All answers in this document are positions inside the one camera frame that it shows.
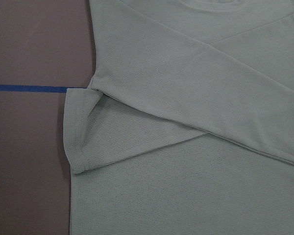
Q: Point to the olive green long-sleeve shirt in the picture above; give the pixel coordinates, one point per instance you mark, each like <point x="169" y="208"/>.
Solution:
<point x="187" y="125"/>

